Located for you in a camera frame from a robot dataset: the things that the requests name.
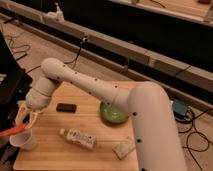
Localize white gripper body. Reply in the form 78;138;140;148
26;88;50;111

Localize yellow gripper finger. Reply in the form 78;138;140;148
25;111;43;129
15;104;29;128

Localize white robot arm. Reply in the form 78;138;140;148
15;58;187;171

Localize black phone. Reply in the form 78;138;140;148
56;103;77;113

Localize white plastic bottle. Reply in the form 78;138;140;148
59;128;96;150

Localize green bowl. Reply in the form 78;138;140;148
99;102;129;124

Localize black chair frame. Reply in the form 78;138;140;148
0;31;32;132

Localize black cable on carpet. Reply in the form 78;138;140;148
25;37;90;74

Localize white object on rail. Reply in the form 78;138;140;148
44;3;65;22

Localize black cables right floor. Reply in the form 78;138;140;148
173;106;213;171

